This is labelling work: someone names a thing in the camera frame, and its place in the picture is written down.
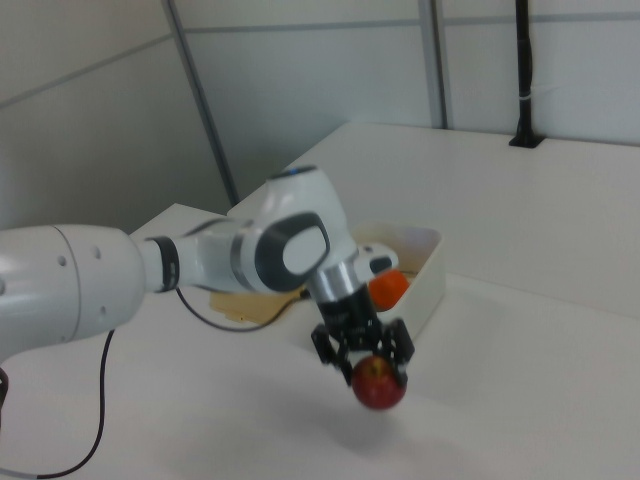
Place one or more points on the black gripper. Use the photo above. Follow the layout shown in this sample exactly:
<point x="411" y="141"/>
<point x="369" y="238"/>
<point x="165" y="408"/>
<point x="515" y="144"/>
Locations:
<point x="350" y="320"/>

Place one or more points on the red apple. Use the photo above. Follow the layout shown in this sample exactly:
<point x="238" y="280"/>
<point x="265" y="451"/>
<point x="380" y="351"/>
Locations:
<point x="379" y="390"/>

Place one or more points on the orange fruit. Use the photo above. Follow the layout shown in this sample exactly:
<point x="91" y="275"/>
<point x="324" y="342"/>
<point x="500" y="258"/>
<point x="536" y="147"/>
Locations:
<point x="392" y="287"/>

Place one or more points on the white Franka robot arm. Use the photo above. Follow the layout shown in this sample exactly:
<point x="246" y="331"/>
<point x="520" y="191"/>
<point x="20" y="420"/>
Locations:
<point x="300" y="200"/>

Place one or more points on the white plastic container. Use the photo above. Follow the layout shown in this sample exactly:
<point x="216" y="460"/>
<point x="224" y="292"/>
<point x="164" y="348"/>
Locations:
<point x="430" y="290"/>

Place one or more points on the tan plastic container lid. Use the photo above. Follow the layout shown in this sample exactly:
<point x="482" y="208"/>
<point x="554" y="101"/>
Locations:
<point x="250" y="305"/>

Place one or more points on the black pole with clamp base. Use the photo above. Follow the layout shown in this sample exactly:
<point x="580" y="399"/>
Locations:
<point x="523" y="75"/>

